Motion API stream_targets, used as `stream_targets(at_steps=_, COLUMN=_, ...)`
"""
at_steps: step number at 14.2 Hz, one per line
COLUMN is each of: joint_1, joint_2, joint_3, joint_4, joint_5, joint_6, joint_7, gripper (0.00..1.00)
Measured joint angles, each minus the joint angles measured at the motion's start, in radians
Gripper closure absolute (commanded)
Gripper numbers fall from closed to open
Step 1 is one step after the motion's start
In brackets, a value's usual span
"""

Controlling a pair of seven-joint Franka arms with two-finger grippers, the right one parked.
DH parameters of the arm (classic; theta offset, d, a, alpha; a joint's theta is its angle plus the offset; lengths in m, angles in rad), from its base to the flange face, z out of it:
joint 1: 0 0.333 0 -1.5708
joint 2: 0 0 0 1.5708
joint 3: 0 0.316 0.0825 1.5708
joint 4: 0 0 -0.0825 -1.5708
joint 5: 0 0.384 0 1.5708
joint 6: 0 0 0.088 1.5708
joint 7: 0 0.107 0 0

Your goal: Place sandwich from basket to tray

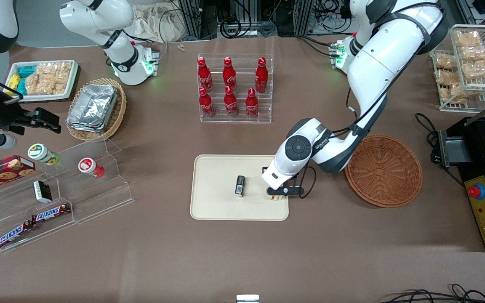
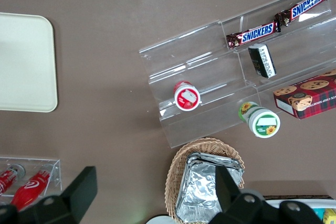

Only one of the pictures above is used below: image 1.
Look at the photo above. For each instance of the red emergency stop button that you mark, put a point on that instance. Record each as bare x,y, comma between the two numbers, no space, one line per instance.
476,192

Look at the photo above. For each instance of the small white device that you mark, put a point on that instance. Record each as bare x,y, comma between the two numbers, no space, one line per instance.
247,299

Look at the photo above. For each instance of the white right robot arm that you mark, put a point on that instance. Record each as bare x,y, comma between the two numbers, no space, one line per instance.
122,63

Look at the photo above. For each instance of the clear acrylic bottle rack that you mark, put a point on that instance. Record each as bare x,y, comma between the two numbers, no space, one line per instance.
236,120

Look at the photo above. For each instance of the red lid drink bottle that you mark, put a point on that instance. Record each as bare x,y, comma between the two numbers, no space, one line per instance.
91,167

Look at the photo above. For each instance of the brown wicker basket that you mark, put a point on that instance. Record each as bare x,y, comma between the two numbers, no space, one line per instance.
383,172

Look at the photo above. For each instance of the triangular sandwich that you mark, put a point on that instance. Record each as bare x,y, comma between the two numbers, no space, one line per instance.
280,198

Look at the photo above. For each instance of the white rectangular snack tray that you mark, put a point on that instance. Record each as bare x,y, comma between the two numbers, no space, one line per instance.
70,88

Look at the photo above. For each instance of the snickers chocolate bar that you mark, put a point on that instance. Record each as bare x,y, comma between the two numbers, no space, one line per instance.
51,213
14,234

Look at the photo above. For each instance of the red tartan cookie box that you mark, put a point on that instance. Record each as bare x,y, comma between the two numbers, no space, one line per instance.
2,172

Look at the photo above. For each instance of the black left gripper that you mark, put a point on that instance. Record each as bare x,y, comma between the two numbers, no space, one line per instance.
264,169

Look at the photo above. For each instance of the red cola bottle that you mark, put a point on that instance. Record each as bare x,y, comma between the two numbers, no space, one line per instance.
251,107
206,105
230,104
204,75
261,78
229,75

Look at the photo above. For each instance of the yellow snack packet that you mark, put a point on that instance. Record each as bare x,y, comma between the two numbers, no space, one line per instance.
13,82

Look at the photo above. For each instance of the clear wrapped pastry pack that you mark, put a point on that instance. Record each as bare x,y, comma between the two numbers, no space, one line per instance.
445,62
480,68
474,53
453,93
467,38
449,77

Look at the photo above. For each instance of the cream plastic tray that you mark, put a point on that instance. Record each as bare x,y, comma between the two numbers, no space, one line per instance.
217,202

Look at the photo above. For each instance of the stacked aluminium foil trays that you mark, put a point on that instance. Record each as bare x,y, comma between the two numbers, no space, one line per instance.
93,107

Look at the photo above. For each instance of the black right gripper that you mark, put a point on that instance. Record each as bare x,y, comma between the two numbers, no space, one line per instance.
6,116

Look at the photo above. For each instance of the black countertop appliance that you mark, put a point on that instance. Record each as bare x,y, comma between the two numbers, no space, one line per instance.
478,164

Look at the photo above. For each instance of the aluminium frame rack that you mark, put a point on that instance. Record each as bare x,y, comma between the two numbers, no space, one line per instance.
293,17

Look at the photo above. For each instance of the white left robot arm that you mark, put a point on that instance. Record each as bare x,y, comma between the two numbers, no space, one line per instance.
373,71

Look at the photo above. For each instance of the teal snack packet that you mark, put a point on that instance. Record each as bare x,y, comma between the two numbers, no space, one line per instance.
27,70
22,86

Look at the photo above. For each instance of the light oval wicker basket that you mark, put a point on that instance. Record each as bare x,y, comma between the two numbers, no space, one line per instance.
118,113

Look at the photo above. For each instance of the rice cracker packet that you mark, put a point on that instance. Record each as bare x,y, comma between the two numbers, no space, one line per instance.
63,75
46,78
33,84

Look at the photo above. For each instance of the green lid drink bottle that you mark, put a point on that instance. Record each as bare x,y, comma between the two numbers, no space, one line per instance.
42,153

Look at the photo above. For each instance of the small black white box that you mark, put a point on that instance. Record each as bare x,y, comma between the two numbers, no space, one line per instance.
42,191

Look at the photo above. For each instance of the clear acrylic stepped shelf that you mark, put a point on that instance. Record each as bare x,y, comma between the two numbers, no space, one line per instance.
99,198

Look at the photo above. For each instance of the beige cloth bag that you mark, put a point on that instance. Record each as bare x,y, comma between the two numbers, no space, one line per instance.
154,23

